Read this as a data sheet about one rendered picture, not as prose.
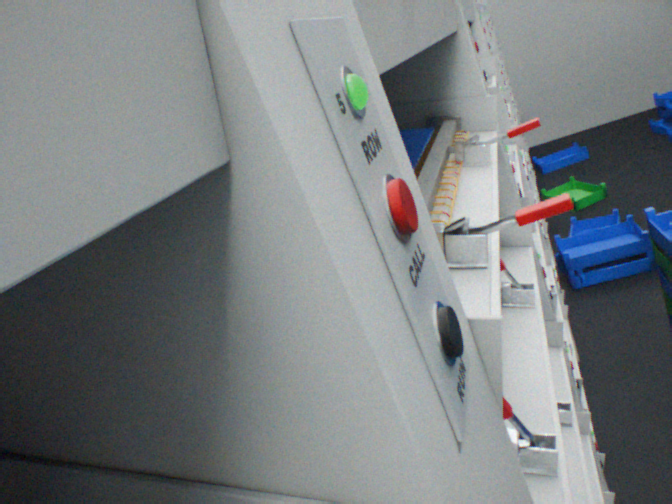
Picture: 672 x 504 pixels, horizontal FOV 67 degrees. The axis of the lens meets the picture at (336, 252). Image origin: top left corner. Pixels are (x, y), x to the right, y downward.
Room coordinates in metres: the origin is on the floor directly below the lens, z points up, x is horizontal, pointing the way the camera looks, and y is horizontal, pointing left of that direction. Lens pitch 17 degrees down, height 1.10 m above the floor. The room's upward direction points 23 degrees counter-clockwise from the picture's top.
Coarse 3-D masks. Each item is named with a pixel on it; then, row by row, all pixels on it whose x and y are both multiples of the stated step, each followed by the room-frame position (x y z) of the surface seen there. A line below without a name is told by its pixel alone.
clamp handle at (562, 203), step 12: (540, 204) 0.32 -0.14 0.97; (552, 204) 0.31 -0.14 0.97; (564, 204) 0.30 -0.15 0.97; (516, 216) 0.32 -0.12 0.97; (528, 216) 0.31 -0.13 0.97; (540, 216) 0.31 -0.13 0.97; (468, 228) 0.33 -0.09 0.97; (480, 228) 0.33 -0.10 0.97; (492, 228) 0.32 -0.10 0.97; (504, 228) 0.32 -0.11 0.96
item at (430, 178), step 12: (444, 132) 0.66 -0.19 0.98; (456, 132) 0.71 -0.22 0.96; (468, 132) 0.71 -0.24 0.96; (444, 144) 0.60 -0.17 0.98; (432, 156) 0.55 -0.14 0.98; (444, 156) 0.55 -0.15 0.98; (432, 168) 0.50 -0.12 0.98; (444, 168) 0.55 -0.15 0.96; (420, 180) 0.47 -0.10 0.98; (432, 180) 0.46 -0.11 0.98; (456, 180) 0.50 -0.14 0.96; (432, 192) 0.44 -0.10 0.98; (432, 204) 0.43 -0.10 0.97; (444, 204) 0.43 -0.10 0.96
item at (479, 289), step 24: (408, 120) 0.78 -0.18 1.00; (432, 120) 0.75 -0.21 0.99; (456, 120) 0.74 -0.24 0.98; (480, 120) 0.74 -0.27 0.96; (456, 168) 0.57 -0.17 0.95; (480, 168) 0.56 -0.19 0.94; (456, 192) 0.49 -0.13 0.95; (480, 192) 0.48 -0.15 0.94; (456, 216) 0.43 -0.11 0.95; (480, 216) 0.42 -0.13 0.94; (456, 288) 0.30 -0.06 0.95; (480, 288) 0.30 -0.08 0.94; (480, 312) 0.27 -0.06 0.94; (480, 336) 0.18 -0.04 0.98
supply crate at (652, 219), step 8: (648, 208) 1.22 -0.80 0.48; (648, 216) 1.21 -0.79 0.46; (656, 216) 1.21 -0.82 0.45; (664, 216) 1.21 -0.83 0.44; (648, 224) 1.22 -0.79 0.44; (656, 224) 1.20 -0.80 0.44; (664, 224) 1.21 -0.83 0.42; (656, 232) 1.16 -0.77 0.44; (664, 232) 1.20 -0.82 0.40; (656, 240) 1.18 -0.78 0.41; (664, 240) 1.11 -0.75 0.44; (664, 248) 1.12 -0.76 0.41
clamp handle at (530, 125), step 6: (534, 120) 0.55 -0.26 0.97; (516, 126) 0.56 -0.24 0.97; (522, 126) 0.55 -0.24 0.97; (528, 126) 0.55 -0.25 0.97; (534, 126) 0.55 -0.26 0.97; (510, 132) 0.56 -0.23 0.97; (516, 132) 0.55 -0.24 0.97; (522, 132) 0.55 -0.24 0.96; (498, 138) 0.56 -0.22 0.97; (504, 138) 0.56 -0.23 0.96; (510, 138) 0.56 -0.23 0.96; (480, 144) 0.58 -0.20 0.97; (486, 144) 0.57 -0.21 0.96
